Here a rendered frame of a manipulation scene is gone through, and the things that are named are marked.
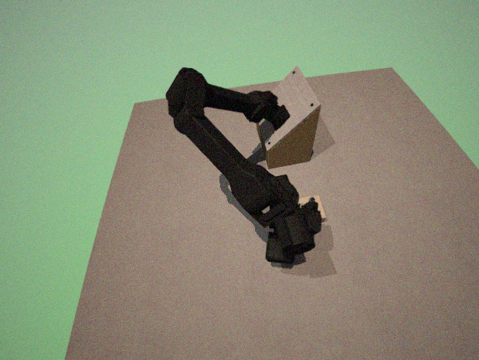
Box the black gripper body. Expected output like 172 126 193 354
266 225 294 264

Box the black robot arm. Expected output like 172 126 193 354
166 67 322 256

